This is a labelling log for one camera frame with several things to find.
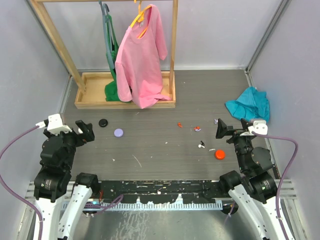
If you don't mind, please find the wooden clothes rack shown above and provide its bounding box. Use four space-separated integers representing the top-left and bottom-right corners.
30 0 179 109

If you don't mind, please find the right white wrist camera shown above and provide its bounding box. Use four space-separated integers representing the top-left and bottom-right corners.
240 118 268 136

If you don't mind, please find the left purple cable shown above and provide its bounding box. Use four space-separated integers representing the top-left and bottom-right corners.
0 124 46 240

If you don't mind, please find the green garment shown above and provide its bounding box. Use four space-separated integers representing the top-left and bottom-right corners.
104 13 132 103

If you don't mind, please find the teal cloth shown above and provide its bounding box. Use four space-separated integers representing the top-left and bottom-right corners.
225 86 270 123

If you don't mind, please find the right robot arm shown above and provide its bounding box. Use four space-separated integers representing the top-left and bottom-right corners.
215 118 295 240

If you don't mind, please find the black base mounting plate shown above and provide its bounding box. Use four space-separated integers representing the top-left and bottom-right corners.
100 180 232 204

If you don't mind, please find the white slotted cable duct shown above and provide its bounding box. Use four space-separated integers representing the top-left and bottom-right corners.
61 198 224 211

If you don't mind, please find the orange earbud charging case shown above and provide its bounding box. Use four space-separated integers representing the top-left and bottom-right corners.
214 149 226 160

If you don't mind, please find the grey-blue hanger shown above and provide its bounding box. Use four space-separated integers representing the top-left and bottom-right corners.
98 0 118 73

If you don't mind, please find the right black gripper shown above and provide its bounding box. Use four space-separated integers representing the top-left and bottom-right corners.
215 117 256 171

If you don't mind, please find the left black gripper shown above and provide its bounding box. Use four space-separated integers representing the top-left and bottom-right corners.
45 119 94 169

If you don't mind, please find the pink t-shirt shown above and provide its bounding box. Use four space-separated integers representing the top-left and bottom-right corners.
115 4 171 109

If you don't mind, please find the yellow hanger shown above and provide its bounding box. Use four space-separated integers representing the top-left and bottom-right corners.
129 0 151 40

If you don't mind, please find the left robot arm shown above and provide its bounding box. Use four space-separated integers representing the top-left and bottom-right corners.
33 116 100 240

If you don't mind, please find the purple earbud charging case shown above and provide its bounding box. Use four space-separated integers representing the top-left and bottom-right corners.
113 128 124 138

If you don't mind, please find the black earbud charging case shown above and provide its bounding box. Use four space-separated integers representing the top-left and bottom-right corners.
98 118 108 128

